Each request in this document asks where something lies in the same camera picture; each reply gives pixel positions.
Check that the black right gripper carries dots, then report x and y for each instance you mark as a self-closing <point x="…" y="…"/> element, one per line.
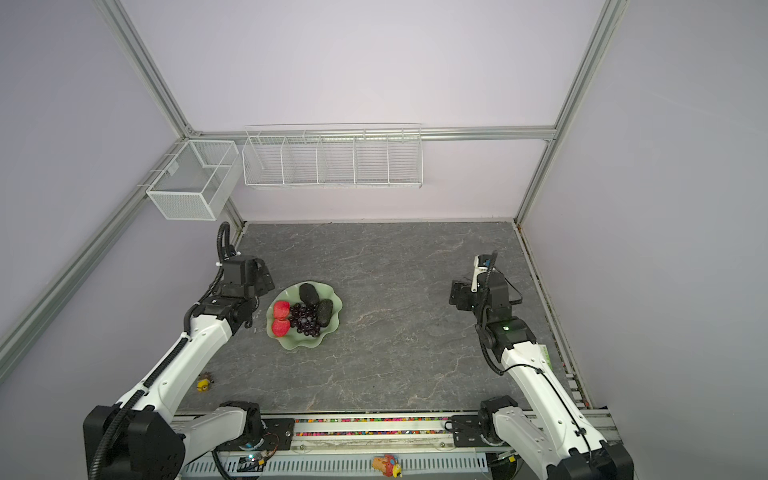
<point x="462" y="291"/>

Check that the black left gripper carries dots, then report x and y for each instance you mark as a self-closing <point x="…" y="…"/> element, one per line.
<point x="265" y="282"/>

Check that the small red peach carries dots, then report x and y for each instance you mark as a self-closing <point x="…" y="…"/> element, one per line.
<point x="281" y="309"/>

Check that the dark avocado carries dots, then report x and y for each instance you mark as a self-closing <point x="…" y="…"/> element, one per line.
<point x="324" y="312"/>
<point x="309" y="295"/>

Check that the large red peach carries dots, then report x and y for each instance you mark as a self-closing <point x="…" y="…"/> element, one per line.
<point x="280" y="327"/>

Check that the dark purple grape bunch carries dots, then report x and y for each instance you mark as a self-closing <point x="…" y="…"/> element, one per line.
<point x="303" y="318"/>

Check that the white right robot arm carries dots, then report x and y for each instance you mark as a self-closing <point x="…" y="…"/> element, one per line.
<point x="566" y="445"/>

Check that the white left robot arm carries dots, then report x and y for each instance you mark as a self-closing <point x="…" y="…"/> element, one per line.
<point x="134" y="438"/>

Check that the green wavy fruit bowl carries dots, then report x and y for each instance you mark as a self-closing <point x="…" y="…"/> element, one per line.
<point x="294" y="339"/>

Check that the white mesh box basket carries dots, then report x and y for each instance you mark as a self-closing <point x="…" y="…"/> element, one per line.
<point x="197" y="181"/>

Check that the yellow red toy figure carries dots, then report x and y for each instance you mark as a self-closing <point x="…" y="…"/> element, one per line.
<point x="388" y="465"/>

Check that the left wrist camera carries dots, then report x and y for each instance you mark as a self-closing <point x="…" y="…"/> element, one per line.
<point x="242" y="270"/>

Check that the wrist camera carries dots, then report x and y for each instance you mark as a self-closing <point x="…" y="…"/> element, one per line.
<point x="242" y="270"/>
<point x="483" y="263"/>

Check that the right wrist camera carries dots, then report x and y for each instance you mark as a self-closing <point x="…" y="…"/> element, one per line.
<point x="483" y="263"/>

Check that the white wire wall shelf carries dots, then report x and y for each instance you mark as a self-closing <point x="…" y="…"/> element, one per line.
<point x="333" y="155"/>

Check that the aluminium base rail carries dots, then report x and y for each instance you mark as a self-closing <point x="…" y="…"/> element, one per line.
<point x="356" y="446"/>

